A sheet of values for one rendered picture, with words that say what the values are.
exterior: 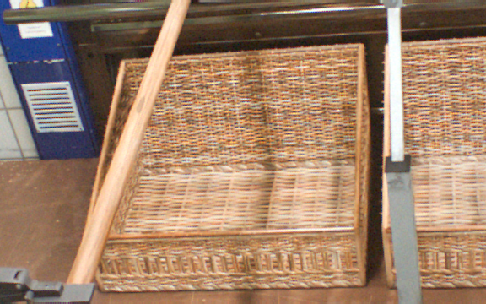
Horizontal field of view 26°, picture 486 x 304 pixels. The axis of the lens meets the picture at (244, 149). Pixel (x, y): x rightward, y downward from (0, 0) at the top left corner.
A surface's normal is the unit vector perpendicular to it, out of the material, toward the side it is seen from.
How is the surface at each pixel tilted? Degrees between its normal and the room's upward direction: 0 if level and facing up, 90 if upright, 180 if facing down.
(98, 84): 90
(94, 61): 90
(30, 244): 0
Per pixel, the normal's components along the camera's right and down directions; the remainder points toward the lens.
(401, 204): -0.15, 0.61
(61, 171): -0.16, -0.80
